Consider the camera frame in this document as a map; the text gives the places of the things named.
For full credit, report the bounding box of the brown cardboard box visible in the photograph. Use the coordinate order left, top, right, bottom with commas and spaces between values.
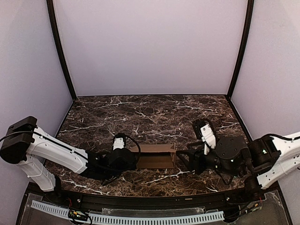
136, 143, 176, 169

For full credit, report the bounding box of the left black frame post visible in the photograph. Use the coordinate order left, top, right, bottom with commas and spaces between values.
46, 0, 77, 101

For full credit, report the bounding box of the small circuit board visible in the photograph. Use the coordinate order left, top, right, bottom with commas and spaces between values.
67, 209, 89, 221

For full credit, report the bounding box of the right black frame post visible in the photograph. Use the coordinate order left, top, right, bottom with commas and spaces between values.
226, 0, 255, 101

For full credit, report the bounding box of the black frame post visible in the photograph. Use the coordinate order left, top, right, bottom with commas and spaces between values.
226, 0, 255, 101
46, 0, 77, 101

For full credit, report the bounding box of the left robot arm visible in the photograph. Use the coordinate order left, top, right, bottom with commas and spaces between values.
0, 116, 141, 192

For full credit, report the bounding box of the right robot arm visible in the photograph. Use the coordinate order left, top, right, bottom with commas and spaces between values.
176, 132, 300, 195

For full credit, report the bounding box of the white slotted cable duct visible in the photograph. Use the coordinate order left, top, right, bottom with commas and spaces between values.
30, 200, 225, 225

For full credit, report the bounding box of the black front rail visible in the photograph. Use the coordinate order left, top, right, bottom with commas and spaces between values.
43, 188, 266, 211

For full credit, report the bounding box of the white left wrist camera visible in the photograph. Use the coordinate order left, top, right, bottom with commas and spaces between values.
112, 133, 141, 152

